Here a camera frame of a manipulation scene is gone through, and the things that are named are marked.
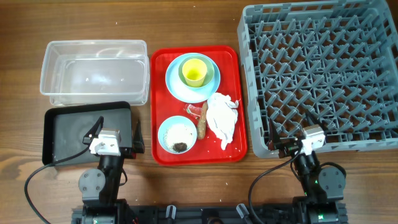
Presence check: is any white rice pile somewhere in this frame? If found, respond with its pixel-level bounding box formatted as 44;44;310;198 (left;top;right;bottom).
164;124;193;150

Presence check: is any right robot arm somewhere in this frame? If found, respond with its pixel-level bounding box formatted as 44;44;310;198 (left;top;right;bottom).
268;111;348;223

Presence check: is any grey dishwasher rack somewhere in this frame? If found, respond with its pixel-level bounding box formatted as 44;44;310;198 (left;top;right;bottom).
237;0;397;158

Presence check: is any yellow cup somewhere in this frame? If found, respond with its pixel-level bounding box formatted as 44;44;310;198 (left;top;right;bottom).
182;58;208;88

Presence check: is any dark food lump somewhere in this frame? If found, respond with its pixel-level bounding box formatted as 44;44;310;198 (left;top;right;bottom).
172;142;188;153

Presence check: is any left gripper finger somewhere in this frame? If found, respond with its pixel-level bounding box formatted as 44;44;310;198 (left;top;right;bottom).
132;119;145;149
82;116;104;144

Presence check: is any brown sausage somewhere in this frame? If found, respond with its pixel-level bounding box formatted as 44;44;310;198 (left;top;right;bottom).
197;102;208;139

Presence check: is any light blue plate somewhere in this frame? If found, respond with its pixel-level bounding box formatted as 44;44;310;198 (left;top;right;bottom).
165;53;221;103

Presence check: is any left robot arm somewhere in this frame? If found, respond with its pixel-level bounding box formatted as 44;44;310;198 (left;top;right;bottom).
71;116;145;224

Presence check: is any small light blue bowl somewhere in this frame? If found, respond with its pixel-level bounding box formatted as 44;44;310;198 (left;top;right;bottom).
157;116;197;154

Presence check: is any light green bowl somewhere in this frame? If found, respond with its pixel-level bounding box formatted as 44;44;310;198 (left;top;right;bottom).
178;54;215;89

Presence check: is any red candy wrapper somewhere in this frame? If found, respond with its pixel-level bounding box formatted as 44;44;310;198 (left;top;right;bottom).
184;104;201;120

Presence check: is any white napkin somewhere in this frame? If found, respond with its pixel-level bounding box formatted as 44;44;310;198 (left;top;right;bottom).
206;93;239;150

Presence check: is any black tray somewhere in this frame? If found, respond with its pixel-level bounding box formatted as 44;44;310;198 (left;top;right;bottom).
42;101;138;165

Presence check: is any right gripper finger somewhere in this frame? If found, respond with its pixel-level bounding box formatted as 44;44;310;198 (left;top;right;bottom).
268;118;280;149
305;110;326;131

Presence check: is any clear plastic bin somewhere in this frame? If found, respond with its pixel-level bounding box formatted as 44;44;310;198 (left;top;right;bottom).
40;40;150;106

